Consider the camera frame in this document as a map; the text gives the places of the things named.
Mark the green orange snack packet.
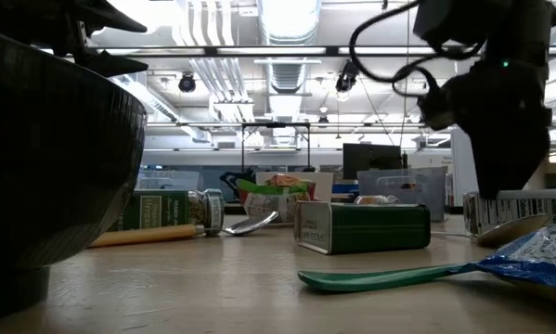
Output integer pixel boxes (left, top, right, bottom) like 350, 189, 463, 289
237, 173, 317, 225

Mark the black overhead frame bar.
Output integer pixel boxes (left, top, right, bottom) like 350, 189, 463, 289
40, 45, 556, 58

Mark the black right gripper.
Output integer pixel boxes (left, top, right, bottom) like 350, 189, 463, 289
453, 59, 554, 201

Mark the black blue equipment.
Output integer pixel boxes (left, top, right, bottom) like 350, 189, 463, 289
219, 169, 256, 201

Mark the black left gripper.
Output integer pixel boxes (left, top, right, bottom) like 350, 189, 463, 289
0, 0, 149, 79

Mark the green label spice jar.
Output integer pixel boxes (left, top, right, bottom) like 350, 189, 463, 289
108, 188, 226, 237

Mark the black monitor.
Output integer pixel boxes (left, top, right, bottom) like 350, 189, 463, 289
342, 142, 404, 181

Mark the blue white snack packet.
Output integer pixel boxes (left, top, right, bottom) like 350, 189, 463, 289
474, 217, 556, 305

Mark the grey translucent plastic bin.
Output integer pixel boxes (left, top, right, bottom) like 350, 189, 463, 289
356, 166, 448, 223

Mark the gold spoon green handle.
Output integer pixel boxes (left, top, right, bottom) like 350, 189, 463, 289
297, 213, 550, 294

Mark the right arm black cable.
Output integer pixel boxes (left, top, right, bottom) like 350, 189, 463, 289
349, 0, 487, 99

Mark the clear plastic container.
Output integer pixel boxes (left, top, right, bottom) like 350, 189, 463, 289
136, 169, 200, 192

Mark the white cabinet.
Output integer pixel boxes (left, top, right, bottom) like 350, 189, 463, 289
450, 127, 481, 208

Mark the white plastic bin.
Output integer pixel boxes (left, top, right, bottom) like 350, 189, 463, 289
255, 171, 334, 203

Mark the red bowl black outside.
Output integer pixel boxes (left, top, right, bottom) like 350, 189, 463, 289
0, 28, 148, 324

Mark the steel spoon wooden handle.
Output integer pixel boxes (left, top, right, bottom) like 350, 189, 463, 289
87, 211, 280, 249

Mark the small orange packet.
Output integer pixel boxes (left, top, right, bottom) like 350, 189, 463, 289
354, 194, 402, 206

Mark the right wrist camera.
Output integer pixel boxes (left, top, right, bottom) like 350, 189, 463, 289
417, 85, 459, 132

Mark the dark green tea tin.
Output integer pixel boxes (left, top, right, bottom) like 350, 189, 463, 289
294, 199, 432, 256

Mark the black ceiling spotlight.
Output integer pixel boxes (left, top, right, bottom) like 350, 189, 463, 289
335, 59, 360, 94
177, 72, 197, 94

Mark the blue box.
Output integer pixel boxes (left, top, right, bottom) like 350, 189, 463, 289
331, 181, 360, 196

